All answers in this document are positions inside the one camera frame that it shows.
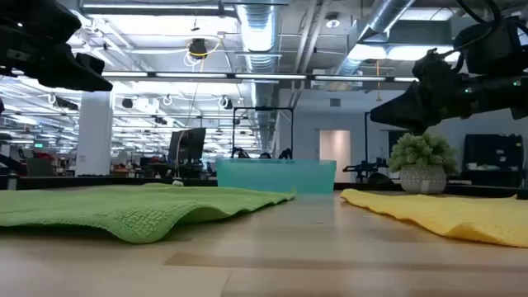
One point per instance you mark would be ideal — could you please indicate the person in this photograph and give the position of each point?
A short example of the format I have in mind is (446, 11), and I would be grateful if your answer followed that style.
(265, 156)

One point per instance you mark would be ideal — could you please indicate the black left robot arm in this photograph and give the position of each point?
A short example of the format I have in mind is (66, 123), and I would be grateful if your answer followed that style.
(33, 16)

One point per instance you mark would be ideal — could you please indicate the black background cabinet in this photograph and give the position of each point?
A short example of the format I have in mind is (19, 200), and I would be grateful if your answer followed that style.
(486, 148)

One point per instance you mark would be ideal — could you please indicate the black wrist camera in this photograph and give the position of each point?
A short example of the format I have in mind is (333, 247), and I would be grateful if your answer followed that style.
(90, 64)
(427, 68)

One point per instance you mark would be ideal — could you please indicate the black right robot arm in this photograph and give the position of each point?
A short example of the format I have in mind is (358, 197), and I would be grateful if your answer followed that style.
(495, 49)

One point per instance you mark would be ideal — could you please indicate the yellow microfiber towel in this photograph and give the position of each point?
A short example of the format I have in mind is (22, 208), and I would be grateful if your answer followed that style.
(453, 214)

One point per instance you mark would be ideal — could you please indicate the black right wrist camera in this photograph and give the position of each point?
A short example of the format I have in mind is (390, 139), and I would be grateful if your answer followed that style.
(427, 68)

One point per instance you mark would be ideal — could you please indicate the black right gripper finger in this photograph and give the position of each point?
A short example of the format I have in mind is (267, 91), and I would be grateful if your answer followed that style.
(412, 107)

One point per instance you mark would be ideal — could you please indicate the dark background computer monitor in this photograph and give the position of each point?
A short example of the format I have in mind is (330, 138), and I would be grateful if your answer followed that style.
(187, 144)

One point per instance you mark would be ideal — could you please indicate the silver ceiling air duct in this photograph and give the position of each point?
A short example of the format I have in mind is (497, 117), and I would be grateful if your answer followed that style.
(387, 12)
(257, 33)

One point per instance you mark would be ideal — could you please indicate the green plant in white pot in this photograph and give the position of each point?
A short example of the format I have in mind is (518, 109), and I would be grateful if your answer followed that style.
(420, 156)

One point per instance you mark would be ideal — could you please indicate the teal plastic basket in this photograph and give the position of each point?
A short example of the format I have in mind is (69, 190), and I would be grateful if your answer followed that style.
(276, 175)

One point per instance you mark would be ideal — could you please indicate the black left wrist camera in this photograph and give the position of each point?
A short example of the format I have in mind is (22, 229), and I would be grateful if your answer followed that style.
(90, 64)

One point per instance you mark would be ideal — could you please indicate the black background frame stand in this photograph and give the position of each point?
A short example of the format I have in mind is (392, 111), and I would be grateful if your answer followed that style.
(264, 108)
(366, 140)

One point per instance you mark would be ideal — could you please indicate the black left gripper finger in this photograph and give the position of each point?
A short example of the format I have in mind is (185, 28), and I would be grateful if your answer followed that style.
(70, 74)

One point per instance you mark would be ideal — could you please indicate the grey wall vent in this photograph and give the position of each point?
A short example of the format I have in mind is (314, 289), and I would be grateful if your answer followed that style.
(335, 102)

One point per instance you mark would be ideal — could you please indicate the white building pillar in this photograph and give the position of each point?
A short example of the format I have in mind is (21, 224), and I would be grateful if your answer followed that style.
(95, 136)

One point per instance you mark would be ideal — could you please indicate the green microfiber towel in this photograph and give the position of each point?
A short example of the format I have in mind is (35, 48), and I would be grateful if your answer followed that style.
(123, 206)

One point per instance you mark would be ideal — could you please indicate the black background robot arm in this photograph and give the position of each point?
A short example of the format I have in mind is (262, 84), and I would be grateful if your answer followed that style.
(363, 167)

